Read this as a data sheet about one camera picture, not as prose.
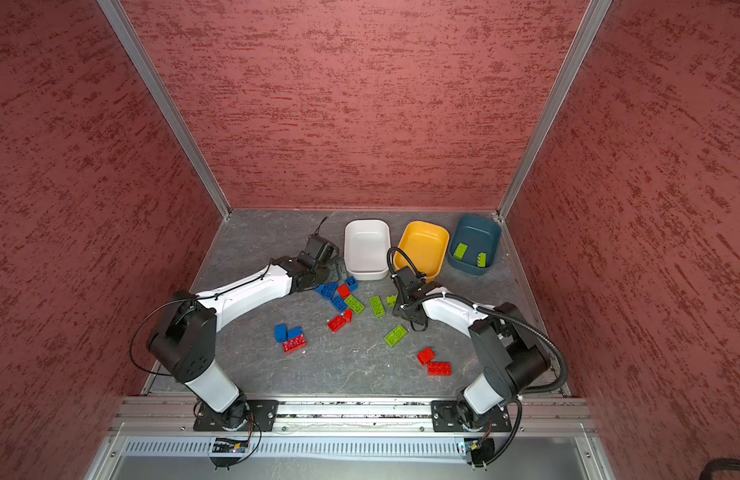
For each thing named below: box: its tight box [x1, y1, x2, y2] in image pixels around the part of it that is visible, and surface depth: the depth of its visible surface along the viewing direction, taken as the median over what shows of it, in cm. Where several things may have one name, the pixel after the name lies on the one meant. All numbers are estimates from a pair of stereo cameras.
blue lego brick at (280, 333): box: [274, 324, 287, 344], surface depth 90 cm
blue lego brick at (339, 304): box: [332, 295, 348, 313], surface depth 96 cm
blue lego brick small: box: [287, 326, 304, 340], surface depth 90 cm
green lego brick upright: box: [370, 296, 385, 318], surface depth 95 cm
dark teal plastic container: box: [448, 214, 502, 276], surface depth 111 cm
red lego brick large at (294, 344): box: [282, 334, 306, 355], surface depth 87 cm
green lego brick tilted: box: [344, 295, 365, 315], surface depth 96 cm
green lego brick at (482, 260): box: [476, 252, 487, 268], surface depth 105 cm
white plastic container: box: [344, 219, 391, 281], surface depth 112 cm
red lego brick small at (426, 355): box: [417, 347, 436, 366], surface depth 85 cm
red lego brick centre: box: [327, 315, 346, 333], surface depth 91 cm
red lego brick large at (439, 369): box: [428, 362, 453, 376], surface depth 83 cm
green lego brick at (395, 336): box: [384, 324, 407, 347], surface depth 89 cm
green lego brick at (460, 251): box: [453, 242, 469, 261], surface depth 109 cm
